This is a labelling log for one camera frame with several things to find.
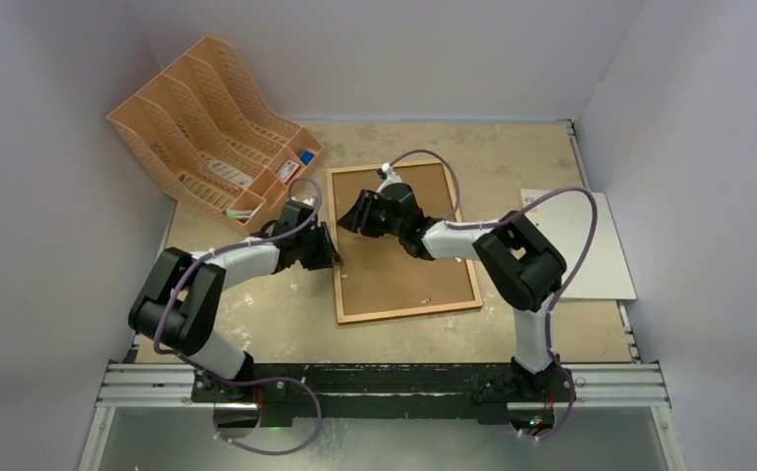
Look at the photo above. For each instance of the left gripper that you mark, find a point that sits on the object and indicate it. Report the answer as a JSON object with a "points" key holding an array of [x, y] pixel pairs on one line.
{"points": [[327, 256]]}

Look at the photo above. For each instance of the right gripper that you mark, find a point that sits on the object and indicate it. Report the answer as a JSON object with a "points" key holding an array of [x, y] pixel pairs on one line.
{"points": [[370, 213]]}

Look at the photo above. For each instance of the brown wooden picture frame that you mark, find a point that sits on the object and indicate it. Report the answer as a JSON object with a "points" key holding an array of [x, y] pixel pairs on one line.
{"points": [[345, 292]]}

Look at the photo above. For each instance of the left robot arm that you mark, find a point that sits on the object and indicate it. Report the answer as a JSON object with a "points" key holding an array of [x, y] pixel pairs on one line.
{"points": [[177, 305]]}

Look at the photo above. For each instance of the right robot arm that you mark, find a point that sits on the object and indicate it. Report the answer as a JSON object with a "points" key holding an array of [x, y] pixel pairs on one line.
{"points": [[524, 266]]}

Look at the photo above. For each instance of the blue small box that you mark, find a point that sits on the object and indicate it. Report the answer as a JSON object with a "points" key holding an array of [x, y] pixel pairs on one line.
{"points": [[306, 157]]}

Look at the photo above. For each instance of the red white small box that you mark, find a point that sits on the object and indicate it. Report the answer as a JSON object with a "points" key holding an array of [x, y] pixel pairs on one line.
{"points": [[288, 170]]}

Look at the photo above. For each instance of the green white small item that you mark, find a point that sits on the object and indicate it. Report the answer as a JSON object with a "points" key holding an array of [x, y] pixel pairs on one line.
{"points": [[239, 215]]}

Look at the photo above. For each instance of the orange plastic file organizer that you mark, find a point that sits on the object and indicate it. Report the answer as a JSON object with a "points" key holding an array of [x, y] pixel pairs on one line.
{"points": [[206, 136]]}

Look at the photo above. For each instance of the white panel sheet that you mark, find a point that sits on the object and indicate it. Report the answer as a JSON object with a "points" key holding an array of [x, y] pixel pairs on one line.
{"points": [[565, 221]]}

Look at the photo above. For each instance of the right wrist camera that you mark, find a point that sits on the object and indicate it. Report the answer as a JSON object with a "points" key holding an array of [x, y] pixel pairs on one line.
{"points": [[388, 175]]}

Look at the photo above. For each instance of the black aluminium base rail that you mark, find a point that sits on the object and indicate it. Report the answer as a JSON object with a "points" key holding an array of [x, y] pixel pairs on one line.
{"points": [[487, 393]]}

